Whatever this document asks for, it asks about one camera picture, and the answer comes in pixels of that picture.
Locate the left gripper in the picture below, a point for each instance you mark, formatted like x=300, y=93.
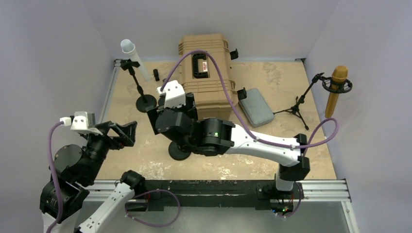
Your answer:
x=126, y=131

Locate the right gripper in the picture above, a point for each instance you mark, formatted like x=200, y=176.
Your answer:
x=189, y=109

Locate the black round-base stand front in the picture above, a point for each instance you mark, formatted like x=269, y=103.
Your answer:
x=176, y=153

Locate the black round-base stand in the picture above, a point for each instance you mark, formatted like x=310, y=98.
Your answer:
x=145, y=101
x=176, y=153

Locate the tan plastic tool case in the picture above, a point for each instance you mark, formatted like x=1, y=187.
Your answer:
x=211, y=85

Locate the white microphone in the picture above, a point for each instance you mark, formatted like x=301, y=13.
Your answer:
x=129, y=48

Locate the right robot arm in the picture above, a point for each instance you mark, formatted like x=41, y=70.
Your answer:
x=213, y=136

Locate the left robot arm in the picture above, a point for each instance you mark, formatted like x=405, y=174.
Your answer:
x=74, y=168

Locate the gold microphone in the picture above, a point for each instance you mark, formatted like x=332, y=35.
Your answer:
x=338, y=81

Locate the small black clip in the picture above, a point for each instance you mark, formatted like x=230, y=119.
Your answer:
x=156, y=75

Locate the grey zip pouch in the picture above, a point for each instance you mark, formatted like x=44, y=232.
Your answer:
x=255, y=107

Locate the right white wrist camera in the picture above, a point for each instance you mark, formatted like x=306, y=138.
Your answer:
x=172, y=96

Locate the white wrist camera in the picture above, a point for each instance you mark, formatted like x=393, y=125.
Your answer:
x=81, y=121
x=172, y=96

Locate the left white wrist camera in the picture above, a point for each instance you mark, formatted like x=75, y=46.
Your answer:
x=81, y=121

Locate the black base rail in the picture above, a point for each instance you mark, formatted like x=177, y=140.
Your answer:
x=257, y=194

